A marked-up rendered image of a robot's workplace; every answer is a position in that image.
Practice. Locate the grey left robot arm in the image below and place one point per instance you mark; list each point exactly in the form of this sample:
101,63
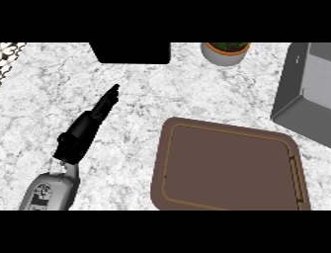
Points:
51,191

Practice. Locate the brown tray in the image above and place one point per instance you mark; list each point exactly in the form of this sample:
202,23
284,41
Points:
227,166

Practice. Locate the black box appliance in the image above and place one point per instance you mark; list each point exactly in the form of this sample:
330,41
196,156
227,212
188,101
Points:
132,52

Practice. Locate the grey open box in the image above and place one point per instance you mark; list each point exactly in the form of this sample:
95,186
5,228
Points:
318,95

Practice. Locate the potted plant in grey pot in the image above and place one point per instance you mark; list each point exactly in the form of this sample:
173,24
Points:
225,52

